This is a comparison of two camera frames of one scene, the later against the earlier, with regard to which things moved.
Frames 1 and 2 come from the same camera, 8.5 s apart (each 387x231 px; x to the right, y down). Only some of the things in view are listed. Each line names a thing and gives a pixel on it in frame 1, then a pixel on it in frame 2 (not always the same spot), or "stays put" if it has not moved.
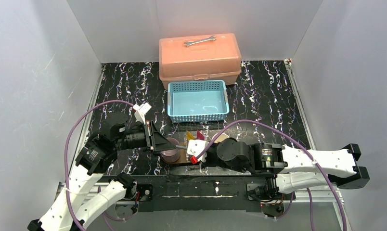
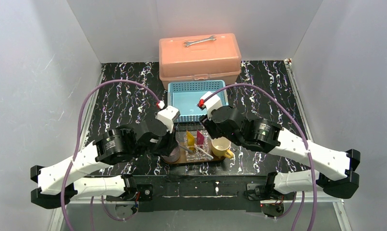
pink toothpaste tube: x=199 y=136 stays put
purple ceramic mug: x=173 y=155 stays put
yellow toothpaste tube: x=189 y=136 stays put
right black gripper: x=211 y=153 -> x=209 y=124
